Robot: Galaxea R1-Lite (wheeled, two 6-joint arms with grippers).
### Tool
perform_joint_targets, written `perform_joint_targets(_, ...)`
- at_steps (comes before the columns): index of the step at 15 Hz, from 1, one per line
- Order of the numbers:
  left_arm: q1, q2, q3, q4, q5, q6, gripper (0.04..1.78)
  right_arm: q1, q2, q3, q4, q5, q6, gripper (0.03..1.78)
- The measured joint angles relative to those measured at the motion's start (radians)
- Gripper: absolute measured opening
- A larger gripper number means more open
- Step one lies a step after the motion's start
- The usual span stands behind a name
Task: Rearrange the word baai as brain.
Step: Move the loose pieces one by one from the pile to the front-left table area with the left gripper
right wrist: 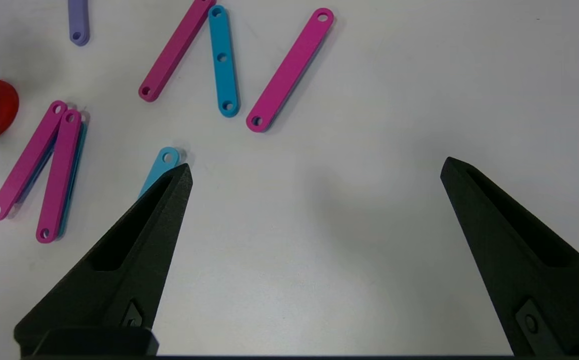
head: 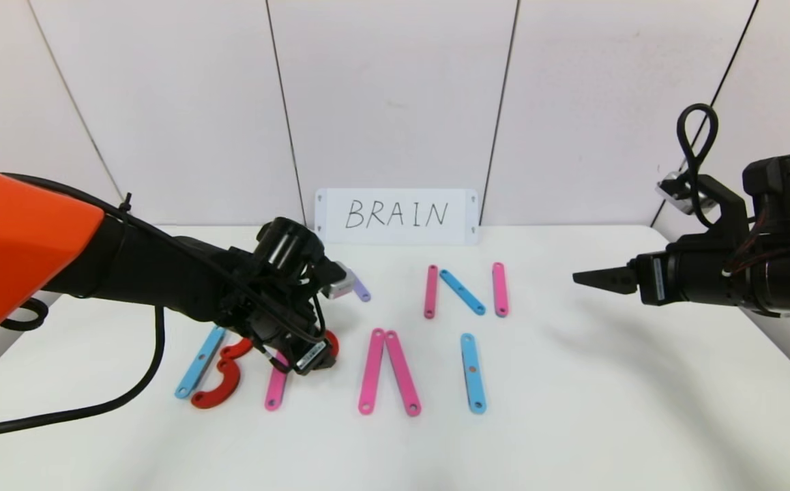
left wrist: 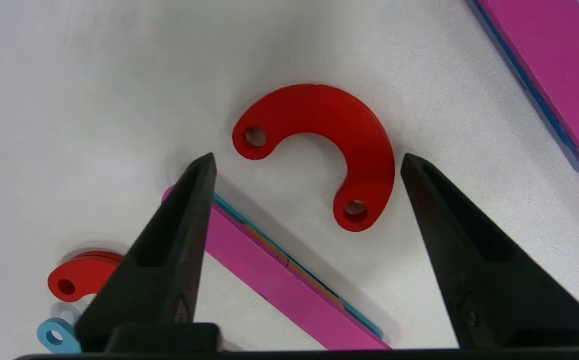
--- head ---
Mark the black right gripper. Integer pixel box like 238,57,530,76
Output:
572,246,751,307

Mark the pink strip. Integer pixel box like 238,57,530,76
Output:
492,262,509,318
358,328,386,416
424,265,439,320
265,364,289,412
385,330,422,417

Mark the white BRAIN sign card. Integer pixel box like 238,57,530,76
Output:
314,189,479,246

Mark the blue strip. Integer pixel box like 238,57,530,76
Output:
439,269,486,316
175,324,228,400
460,333,487,415

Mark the large red arc piece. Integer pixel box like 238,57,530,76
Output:
218,337,254,363
191,359,242,410

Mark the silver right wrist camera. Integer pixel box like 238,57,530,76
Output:
656,173,694,213

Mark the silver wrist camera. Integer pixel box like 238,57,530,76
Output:
656,173,694,213
320,261,357,301

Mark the black right camera bracket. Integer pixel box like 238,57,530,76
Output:
692,175,752,241

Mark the black right camera cable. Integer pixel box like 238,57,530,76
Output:
677,103,719,230

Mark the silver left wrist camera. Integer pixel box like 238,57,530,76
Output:
320,261,357,301

